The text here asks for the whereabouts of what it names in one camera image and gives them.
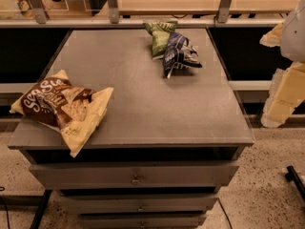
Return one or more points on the blue chip bag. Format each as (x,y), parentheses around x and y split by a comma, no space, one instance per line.
(179,54)

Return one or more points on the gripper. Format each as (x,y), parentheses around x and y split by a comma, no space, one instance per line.
(294,35)

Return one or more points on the wooden shelf with metal brackets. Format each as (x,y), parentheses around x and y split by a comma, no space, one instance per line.
(188,14)

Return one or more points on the black floor stand leg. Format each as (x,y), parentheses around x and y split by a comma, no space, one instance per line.
(292,175)

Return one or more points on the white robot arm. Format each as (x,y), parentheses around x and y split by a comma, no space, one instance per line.
(292,44)

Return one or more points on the grey drawer cabinet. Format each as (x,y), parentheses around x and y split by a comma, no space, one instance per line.
(165,146)

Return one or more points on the green chip bag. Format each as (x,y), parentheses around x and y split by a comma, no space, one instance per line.
(160,32)

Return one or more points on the brown chip bag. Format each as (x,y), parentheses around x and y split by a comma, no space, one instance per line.
(74,112)

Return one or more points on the black floor frame bar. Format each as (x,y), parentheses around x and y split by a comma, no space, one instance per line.
(39,202)

